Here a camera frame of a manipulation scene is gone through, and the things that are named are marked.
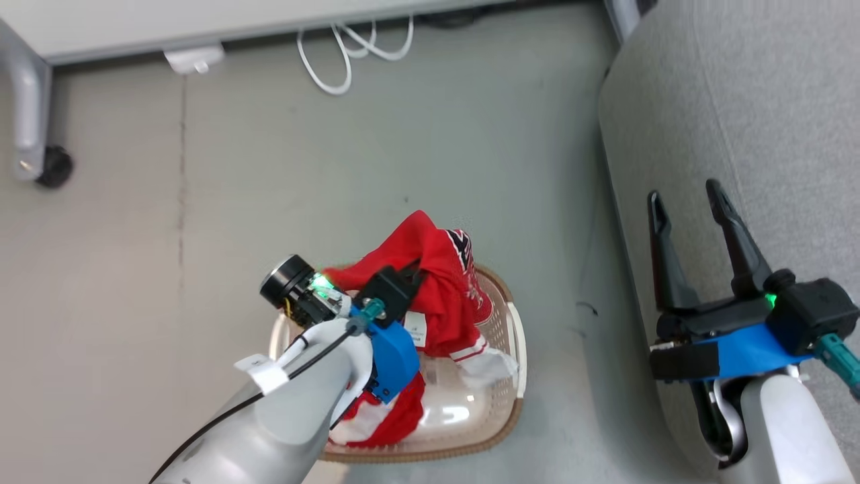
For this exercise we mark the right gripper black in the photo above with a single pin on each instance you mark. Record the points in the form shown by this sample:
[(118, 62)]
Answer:
[(712, 319)]

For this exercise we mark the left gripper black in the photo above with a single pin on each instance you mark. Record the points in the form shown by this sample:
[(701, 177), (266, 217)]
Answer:
[(295, 290)]

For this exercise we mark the red white sports clothing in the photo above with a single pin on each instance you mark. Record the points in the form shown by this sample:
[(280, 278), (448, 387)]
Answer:
[(440, 289)]

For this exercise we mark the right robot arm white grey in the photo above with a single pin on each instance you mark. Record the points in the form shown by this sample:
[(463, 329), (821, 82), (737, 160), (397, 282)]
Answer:
[(786, 437)]

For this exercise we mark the white perforated laundry basket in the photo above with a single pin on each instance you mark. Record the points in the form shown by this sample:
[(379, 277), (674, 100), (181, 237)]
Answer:
[(484, 417)]

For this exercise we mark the grey fabric sofa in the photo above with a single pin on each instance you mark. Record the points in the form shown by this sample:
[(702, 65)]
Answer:
[(759, 114)]

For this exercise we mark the grey metal table leg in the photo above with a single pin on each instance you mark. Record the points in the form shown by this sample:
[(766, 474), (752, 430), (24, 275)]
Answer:
[(28, 101), (621, 17)]

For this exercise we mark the white power adapter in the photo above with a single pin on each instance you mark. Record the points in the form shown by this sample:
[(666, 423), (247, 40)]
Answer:
[(193, 58)]

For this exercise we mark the black caster wheel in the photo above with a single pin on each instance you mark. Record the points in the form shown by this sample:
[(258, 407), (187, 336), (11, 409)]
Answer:
[(56, 167)]

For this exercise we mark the left wrist camera blue mount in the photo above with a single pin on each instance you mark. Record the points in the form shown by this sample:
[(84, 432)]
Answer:
[(393, 349)]

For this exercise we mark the wrist camera blue mount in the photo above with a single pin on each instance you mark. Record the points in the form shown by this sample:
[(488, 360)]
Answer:
[(813, 309), (393, 349)]

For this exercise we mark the right wrist camera blue mount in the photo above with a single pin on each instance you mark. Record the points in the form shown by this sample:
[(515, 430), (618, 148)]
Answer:
[(813, 309)]

